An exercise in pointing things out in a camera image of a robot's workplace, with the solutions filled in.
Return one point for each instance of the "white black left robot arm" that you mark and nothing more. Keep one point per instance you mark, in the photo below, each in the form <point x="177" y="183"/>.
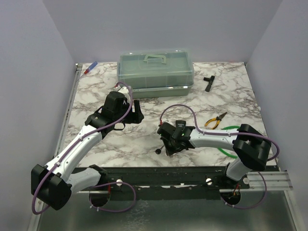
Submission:
<point x="55" y="182"/>

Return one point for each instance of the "left side aluminium rail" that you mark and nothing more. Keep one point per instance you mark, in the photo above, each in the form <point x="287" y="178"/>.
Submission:
<point x="67" y="114"/>

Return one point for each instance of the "yellow handled needle-nose pliers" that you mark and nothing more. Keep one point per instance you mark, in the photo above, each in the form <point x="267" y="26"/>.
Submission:
<point x="215" y="120"/>

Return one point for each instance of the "blue red screwdriver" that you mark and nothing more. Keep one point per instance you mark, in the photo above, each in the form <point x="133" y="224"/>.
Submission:
<point x="93" y="65"/>

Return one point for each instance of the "black padlock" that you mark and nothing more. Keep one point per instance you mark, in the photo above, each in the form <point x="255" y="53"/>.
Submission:
<point x="180" y="124"/>

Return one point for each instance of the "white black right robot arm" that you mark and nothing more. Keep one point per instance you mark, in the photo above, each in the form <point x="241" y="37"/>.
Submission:
<point x="251" y="147"/>

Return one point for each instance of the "aluminium extrusion rail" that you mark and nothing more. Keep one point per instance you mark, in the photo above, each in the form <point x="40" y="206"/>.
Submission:
<point x="275" y="181"/>

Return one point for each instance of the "black T-handle tool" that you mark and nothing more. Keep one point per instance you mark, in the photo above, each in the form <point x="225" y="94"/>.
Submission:
<point x="210" y="81"/>

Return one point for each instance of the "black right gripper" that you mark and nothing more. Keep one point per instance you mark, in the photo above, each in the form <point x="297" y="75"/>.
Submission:
<point x="170" y="151"/>

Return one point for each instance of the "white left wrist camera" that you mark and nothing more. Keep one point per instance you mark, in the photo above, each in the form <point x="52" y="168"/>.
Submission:
<point x="122" y="89"/>

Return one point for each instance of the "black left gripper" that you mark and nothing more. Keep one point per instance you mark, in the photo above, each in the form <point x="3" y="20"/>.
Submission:
<point x="135" y="117"/>

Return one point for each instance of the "black head key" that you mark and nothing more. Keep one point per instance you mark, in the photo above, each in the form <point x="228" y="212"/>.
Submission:
<point x="159" y="150"/>

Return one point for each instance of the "green cable lock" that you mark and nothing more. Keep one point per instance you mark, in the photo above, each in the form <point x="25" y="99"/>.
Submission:
<point x="229" y="145"/>

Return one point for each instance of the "black metal base rail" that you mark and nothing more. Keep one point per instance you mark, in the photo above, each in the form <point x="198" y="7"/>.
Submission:
<point x="165" y="183"/>

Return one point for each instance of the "translucent green plastic toolbox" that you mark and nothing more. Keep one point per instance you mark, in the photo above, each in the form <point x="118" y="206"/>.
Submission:
<point x="153" y="74"/>

